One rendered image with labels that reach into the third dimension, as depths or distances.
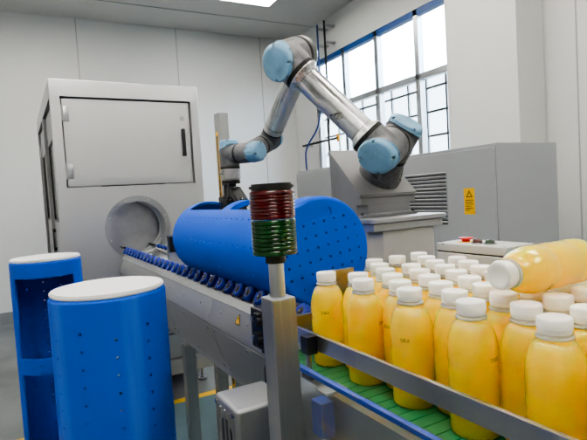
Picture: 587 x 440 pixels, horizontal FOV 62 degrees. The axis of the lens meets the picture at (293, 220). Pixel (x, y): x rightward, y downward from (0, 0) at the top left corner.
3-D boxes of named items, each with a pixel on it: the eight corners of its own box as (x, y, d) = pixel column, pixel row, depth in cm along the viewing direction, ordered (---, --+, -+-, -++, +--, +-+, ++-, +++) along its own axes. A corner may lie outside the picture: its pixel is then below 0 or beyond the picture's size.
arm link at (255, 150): (269, 134, 181) (246, 137, 187) (251, 144, 173) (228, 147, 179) (274, 154, 184) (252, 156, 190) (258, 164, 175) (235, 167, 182)
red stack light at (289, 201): (282, 216, 73) (280, 190, 73) (304, 216, 67) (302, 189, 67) (243, 220, 70) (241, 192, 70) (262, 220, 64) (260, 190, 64)
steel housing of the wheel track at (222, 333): (168, 298, 315) (164, 245, 313) (397, 427, 127) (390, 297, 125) (122, 305, 301) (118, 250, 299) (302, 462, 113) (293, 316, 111)
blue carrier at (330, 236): (245, 260, 208) (231, 195, 205) (376, 288, 133) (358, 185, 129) (181, 279, 195) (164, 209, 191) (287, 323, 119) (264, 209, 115)
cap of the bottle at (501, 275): (489, 271, 69) (480, 273, 68) (506, 253, 66) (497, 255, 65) (507, 293, 66) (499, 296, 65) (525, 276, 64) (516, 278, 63)
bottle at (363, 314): (341, 382, 88) (337, 290, 87) (361, 370, 93) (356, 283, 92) (376, 389, 84) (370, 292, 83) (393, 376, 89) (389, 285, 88)
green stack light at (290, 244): (284, 250, 73) (282, 216, 73) (306, 252, 68) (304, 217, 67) (245, 254, 70) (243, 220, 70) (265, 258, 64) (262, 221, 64)
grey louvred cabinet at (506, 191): (351, 319, 472) (343, 169, 465) (564, 393, 283) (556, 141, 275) (302, 329, 447) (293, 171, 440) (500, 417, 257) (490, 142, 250)
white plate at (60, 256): (1, 258, 215) (1, 261, 215) (20, 262, 195) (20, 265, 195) (66, 250, 234) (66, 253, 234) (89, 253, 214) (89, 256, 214)
